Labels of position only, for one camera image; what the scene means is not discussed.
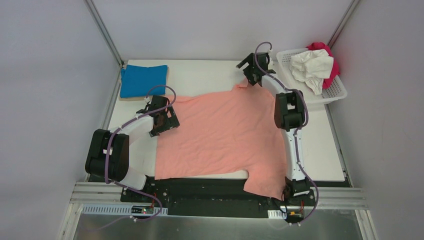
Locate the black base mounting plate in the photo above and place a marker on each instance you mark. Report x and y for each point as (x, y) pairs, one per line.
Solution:
(205, 197)

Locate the crumpled white t shirt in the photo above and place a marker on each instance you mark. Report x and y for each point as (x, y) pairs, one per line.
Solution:
(312, 67)

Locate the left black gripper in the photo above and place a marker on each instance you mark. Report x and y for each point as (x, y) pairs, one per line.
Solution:
(171, 117)

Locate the aluminium frame rail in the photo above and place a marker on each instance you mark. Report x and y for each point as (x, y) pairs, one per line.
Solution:
(91, 6)

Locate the right electronics board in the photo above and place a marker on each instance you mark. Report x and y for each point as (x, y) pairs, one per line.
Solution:
(295, 216)

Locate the salmon pink t shirt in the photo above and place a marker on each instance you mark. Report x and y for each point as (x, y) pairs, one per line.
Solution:
(226, 132)

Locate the magenta red t shirt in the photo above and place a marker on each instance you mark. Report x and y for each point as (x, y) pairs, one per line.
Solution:
(327, 82)

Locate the left electronics board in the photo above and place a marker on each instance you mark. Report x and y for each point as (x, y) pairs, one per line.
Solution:
(142, 210)

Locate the folded blue t shirt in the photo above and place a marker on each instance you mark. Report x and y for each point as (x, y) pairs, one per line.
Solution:
(144, 80)

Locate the electronics board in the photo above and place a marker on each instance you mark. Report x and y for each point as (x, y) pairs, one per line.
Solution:
(142, 210)
(295, 216)

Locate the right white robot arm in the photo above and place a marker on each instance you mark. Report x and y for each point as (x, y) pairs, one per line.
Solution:
(290, 116)

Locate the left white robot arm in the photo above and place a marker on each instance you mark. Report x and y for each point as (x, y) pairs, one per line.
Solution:
(112, 155)

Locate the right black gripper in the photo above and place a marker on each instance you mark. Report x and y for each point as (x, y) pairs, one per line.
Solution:
(247, 62)

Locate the white plastic basket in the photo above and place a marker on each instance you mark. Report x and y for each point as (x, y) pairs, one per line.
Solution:
(335, 92)

